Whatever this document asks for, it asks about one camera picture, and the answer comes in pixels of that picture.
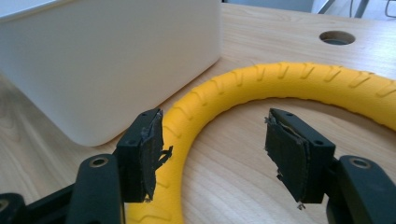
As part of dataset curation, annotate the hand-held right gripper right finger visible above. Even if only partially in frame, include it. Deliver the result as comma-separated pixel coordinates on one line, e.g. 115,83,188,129
264,107,337,210

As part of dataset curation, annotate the white plastic box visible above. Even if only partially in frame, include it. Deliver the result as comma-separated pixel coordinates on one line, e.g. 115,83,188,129
0,0,222,147

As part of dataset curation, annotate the yellow ring toy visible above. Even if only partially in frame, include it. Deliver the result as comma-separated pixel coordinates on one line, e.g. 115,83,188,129
125,61,396,224

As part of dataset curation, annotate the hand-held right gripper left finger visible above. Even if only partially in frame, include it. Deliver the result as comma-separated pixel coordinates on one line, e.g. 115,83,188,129
113,107,174,203

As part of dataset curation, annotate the metal stand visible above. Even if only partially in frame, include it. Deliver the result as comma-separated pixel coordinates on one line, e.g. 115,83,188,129
317,0,372,19

